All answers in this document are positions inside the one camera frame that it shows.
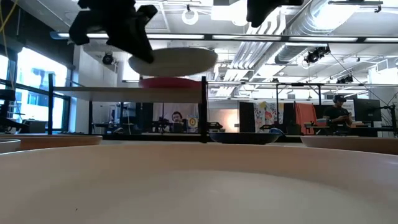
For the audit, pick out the orange hanging cloth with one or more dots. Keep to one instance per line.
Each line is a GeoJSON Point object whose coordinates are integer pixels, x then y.
{"type": "Point", "coordinates": [306, 115]}

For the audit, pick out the peach plate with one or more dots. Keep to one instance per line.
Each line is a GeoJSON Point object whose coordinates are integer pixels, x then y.
{"type": "Point", "coordinates": [199, 186]}

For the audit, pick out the pale grey-green plate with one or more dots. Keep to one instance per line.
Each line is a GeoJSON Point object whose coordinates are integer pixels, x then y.
{"type": "Point", "coordinates": [180, 62]}

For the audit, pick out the black spotlight cluster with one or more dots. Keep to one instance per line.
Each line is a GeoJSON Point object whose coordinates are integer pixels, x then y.
{"type": "Point", "coordinates": [315, 55]}

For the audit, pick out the blue round object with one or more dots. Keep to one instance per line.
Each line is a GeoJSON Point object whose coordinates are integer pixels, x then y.
{"type": "Point", "coordinates": [276, 130]}

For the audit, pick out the magenta plate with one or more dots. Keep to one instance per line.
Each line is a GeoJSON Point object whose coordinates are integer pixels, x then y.
{"type": "Point", "coordinates": [169, 83]}

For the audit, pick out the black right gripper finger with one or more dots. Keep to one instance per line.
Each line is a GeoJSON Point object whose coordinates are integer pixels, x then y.
{"type": "Point", "coordinates": [259, 11]}

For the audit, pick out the terracotta plate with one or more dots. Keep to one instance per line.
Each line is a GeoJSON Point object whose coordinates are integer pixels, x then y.
{"type": "Point", "coordinates": [62, 141]}

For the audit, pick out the wooden shelf with black legs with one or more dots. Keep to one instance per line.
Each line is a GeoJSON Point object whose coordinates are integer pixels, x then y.
{"type": "Point", "coordinates": [124, 95]}

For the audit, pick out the black flat screen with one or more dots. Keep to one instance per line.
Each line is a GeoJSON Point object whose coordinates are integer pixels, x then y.
{"type": "Point", "coordinates": [367, 110]}

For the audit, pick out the person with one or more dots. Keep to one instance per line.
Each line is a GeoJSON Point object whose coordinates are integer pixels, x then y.
{"type": "Point", "coordinates": [334, 112]}
{"type": "Point", "coordinates": [178, 117]}

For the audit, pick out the silver ventilation duct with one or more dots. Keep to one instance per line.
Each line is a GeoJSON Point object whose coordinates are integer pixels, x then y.
{"type": "Point", "coordinates": [298, 31]}

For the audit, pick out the taupe plate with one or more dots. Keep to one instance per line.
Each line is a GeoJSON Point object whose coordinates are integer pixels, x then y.
{"type": "Point", "coordinates": [7, 145]}

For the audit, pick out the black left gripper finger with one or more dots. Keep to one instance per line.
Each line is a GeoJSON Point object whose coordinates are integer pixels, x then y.
{"type": "Point", "coordinates": [147, 13]}
{"type": "Point", "coordinates": [133, 40]}

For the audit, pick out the round yellow sign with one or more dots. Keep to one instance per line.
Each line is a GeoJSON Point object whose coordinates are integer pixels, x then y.
{"type": "Point", "coordinates": [192, 122]}

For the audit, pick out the black cabinet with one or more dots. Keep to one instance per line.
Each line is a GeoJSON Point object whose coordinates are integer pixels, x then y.
{"type": "Point", "coordinates": [246, 116]}

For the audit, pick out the colourful poster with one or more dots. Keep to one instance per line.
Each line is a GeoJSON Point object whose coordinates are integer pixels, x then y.
{"type": "Point", "coordinates": [264, 115]}

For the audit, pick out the dark green plate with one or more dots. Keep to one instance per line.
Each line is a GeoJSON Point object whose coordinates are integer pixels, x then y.
{"type": "Point", "coordinates": [244, 138]}

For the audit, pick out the black aluminium rig frame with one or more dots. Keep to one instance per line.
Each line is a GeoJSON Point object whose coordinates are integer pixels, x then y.
{"type": "Point", "coordinates": [280, 39]}

